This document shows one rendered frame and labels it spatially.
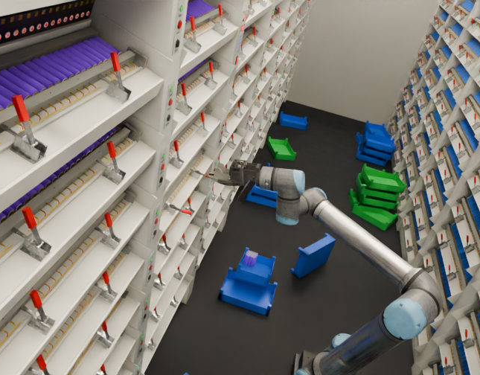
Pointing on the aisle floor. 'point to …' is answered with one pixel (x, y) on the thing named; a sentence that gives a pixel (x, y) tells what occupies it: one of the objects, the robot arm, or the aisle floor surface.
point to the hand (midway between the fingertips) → (211, 176)
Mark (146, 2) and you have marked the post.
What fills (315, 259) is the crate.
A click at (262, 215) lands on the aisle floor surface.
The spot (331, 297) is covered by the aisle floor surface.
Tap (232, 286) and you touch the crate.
